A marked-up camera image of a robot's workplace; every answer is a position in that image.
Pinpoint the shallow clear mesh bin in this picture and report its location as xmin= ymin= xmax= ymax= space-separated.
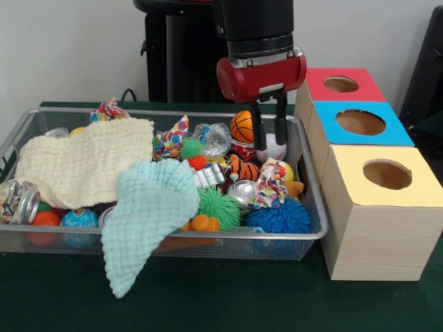
xmin=0 ymin=107 xmax=329 ymax=262

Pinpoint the cream muslin cloth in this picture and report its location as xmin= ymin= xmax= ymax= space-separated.
xmin=15 ymin=117 xmax=156 ymax=211

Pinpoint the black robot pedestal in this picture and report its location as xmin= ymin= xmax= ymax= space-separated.
xmin=133 ymin=0 xmax=239 ymax=104

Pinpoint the white baseball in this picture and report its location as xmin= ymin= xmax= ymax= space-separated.
xmin=255 ymin=133 xmax=288 ymax=163

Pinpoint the blue spiky ball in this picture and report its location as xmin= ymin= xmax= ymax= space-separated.
xmin=246 ymin=196 xmax=311 ymax=234

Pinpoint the colourful spotted fabric scrap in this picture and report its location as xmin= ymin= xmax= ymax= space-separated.
xmin=152 ymin=115 xmax=190 ymax=162
xmin=254 ymin=160 xmax=288 ymax=208

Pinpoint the wooden box with three holes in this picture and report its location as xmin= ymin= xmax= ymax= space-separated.
xmin=293 ymin=67 xmax=443 ymax=282

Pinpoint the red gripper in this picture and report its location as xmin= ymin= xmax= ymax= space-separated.
xmin=217 ymin=48 xmax=308 ymax=151

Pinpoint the small orange basketball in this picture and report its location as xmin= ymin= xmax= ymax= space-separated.
xmin=230 ymin=110 xmax=257 ymax=142

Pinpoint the mint muslin cloth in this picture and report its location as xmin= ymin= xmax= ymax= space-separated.
xmin=101 ymin=159 xmax=201 ymax=299

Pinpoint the green spiky ball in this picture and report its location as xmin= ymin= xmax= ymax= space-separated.
xmin=197 ymin=186 xmax=242 ymax=231

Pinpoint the crushed printed can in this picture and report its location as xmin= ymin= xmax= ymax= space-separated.
xmin=0 ymin=179 xmax=42 ymax=225

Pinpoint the black monitor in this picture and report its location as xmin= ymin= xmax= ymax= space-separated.
xmin=399 ymin=5 xmax=443 ymax=120

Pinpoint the silver drink can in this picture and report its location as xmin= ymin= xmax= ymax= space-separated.
xmin=226 ymin=179 xmax=259 ymax=208

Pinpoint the dark green table cloth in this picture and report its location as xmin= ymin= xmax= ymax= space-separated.
xmin=0 ymin=101 xmax=443 ymax=332

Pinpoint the orange tiger plush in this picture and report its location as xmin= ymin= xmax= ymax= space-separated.
xmin=224 ymin=154 xmax=261 ymax=183

